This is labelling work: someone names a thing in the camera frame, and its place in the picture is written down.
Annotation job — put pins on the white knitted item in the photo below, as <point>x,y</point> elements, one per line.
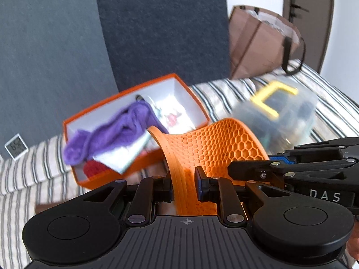
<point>123,157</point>

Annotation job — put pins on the white digital thermometer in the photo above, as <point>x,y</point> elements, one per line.
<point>16,147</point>

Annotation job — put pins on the striped blanket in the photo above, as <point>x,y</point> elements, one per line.
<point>16,179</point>

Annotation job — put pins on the person's right hand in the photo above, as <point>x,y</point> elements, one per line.
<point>352,246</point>

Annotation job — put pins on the orange honeycomb silicone mat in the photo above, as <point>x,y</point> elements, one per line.
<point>224,145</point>

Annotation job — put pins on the brown paper bag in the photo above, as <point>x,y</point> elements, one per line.
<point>252,47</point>

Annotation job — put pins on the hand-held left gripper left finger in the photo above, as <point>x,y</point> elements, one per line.
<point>167,186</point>

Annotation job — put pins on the grey headboard panel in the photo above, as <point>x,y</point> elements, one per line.
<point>56,47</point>

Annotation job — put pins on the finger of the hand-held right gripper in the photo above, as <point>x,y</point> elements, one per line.
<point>322,148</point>
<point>252,169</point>

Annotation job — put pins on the brown door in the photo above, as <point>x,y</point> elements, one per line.
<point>314,19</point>

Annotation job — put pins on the purple knitted item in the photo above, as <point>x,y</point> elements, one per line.
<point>112,131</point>

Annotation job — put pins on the dark red plush bear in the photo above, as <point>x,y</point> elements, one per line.
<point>95,169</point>

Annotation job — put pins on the navy headboard panel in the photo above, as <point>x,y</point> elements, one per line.
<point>168,33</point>

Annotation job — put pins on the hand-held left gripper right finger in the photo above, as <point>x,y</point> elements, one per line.
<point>199,185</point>

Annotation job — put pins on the orange cardboard box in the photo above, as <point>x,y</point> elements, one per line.
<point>106,178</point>

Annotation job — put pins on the clear plastic storage box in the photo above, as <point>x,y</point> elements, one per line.
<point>294,117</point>

